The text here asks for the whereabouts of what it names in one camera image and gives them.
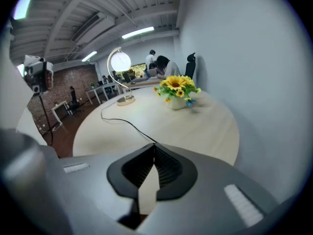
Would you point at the black swivel chair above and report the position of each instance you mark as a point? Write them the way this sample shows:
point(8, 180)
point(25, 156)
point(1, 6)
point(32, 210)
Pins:
point(75, 108)

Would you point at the long white table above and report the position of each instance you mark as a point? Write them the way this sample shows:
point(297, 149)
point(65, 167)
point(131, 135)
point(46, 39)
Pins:
point(97, 90)

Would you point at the black high-back office chair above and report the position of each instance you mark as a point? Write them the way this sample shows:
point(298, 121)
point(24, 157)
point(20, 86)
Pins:
point(190, 68)

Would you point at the sunflower bouquet in white pot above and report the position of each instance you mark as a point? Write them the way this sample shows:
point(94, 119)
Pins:
point(174, 82)

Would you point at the small green potted plant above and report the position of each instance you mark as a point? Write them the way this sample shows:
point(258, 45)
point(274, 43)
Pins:
point(92, 84)

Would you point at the ceiling air conditioner unit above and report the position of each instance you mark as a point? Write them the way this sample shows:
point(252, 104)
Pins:
point(94, 24)

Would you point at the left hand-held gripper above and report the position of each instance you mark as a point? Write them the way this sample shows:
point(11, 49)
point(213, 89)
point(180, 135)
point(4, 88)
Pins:
point(36, 73)

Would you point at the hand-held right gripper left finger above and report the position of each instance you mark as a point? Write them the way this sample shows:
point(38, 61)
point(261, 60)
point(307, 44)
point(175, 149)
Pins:
point(85, 192)

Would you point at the small white table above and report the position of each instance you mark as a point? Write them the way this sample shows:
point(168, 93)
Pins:
point(60, 109)

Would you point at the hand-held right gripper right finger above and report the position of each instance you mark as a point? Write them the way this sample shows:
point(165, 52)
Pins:
point(207, 180)

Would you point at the long ceiling tube light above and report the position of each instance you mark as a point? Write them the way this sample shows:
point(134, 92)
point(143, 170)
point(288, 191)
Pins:
point(138, 32)
point(89, 56)

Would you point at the gold globe desk lamp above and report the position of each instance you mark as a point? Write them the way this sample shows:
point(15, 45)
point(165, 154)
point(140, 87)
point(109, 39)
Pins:
point(120, 62)

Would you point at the open laptop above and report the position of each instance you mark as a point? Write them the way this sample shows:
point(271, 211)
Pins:
point(152, 73)

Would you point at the long wooden table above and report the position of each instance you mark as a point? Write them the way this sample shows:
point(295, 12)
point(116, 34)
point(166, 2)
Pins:
point(144, 83)

